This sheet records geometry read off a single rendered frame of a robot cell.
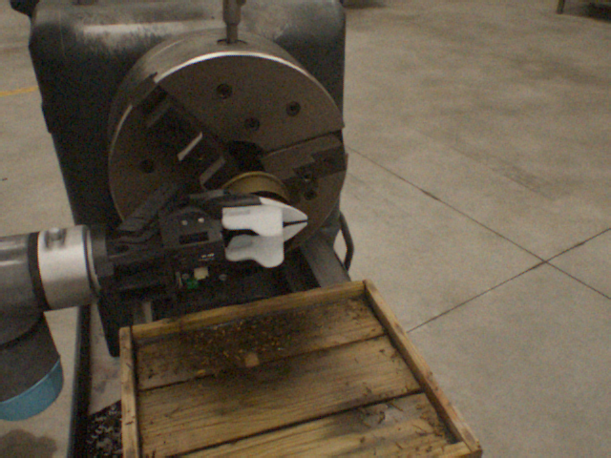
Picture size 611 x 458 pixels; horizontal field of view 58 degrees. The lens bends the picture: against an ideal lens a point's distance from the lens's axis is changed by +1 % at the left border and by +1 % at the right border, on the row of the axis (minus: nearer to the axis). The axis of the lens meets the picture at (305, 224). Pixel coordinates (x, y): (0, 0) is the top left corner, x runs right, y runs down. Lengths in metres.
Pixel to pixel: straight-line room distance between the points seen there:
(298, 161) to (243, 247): 0.16
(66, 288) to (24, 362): 0.10
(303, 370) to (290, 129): 0.31
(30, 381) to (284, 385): 0.28
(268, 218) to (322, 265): 0.37
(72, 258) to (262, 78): 0.31
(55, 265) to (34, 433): 1.43
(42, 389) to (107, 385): 0.60
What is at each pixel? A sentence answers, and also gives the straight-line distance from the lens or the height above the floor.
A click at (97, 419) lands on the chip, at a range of 1.14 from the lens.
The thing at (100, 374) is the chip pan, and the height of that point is 0.54.
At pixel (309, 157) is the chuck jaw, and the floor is 1.11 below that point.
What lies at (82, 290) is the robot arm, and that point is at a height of 1.10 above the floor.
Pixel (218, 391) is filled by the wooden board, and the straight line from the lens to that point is 0.70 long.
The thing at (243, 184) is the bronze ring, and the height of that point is 1.12.
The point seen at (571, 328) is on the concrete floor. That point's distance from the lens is 2.27.
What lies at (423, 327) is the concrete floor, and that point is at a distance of 2.10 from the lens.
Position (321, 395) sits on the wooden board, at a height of 0.88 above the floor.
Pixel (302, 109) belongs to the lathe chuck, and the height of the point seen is 1.16.
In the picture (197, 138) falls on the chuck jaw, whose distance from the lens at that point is 0.64.
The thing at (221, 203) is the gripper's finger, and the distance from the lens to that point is 0.55.
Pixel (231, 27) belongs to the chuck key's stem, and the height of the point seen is 1.26.
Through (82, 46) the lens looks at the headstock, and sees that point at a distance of 0.82.
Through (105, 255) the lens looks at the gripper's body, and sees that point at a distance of 0.53.
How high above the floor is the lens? 1.41
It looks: 33 degrees down
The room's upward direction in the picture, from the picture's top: straight up
